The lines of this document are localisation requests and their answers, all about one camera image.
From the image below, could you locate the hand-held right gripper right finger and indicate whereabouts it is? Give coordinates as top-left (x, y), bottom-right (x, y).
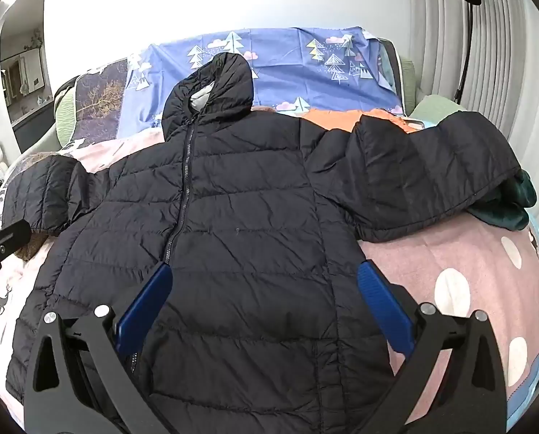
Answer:
top-left (356, 260), bottom-right (509, 434)

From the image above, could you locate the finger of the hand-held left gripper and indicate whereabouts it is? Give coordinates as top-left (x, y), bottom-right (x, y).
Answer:
top-left (0, 218), bottom-right (31, 260)

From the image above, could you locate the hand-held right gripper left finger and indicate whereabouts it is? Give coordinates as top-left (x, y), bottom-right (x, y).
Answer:
top-left (23, 262), bottom-right (175, 434)

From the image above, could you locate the black puffer jacket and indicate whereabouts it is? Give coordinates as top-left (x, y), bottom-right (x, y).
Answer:
top-left (3, 52), bottom-right (525, 434)

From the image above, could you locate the pink polka dot blanket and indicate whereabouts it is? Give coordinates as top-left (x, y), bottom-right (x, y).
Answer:
top-left (0, 131), bottom-right (539, 430)

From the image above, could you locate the dark green garment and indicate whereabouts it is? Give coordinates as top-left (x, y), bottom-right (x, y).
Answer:
top-left (466, 169), bottom-right (539, 233)

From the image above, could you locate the dark tree-print pillow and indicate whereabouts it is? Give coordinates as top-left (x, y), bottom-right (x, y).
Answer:
top-left (73, 56), bottom-right (132, 143)

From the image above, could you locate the orange puffer jacket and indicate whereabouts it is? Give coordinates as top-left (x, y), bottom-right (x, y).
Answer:
top-left (378, 115), bottom-right (426, 134)

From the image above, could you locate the peach quilted jacket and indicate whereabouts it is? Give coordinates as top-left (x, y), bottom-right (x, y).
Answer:
top-left (299, 107), bottom-right (370, 133)

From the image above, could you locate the blue tree-print pillow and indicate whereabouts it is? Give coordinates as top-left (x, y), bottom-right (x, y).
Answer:
top-left (116, 25), bottom-right (408, 139)

